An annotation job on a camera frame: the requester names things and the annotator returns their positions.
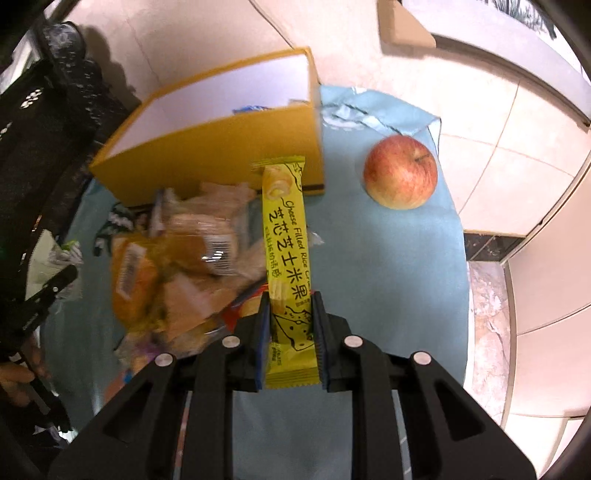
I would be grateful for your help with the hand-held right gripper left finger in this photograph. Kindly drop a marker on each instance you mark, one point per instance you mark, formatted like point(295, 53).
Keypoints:
point(263, 337)

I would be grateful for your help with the brown cardboard box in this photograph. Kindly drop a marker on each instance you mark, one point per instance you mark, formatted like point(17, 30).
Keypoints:
point(404, 25)

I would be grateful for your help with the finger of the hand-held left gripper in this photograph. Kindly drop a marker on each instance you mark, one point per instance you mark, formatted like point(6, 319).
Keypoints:
point(53, 288)

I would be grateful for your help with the clear biscuit packet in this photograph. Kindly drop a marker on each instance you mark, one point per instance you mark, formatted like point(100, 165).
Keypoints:
point(194, 309)

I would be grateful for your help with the white crumpled wrapper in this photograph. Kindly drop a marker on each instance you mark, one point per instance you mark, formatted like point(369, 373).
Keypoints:
point(62, 258)

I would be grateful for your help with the person's left hand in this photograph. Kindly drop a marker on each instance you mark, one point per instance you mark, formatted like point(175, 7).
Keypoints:
point(16, 376)

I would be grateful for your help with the clear bun packet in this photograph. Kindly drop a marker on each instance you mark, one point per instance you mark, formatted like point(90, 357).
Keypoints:
point(207, 230)

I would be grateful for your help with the yellow snack bar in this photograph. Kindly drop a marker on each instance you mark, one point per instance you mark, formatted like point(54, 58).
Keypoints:
point(281, 240)

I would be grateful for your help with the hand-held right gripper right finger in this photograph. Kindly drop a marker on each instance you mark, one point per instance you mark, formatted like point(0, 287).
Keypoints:
point(319, 337)

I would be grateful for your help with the red apple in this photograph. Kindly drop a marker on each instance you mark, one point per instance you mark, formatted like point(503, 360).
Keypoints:
point(400, 173)

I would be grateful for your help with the yellow cardboard box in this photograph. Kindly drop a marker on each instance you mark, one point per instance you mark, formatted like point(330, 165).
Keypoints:
point(207, 152)

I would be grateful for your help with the red snack packet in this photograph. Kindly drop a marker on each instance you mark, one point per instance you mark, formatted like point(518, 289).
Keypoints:
point(240, 309)

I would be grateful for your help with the blue snack packet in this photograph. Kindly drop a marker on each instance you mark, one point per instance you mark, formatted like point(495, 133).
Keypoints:
point(251, 110)

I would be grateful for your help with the purple snack packet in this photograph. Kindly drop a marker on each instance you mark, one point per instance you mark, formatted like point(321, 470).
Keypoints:
point(134, 360)

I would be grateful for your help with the black patterned bag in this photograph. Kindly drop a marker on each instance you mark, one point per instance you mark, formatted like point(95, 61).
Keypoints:
point(51, 129)

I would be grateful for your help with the light blue printed cloth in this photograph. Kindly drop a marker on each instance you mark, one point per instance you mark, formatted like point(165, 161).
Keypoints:
point(392, 277)

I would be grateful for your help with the orange bread packet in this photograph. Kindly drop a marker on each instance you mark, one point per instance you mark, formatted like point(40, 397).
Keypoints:
point(134, 281)

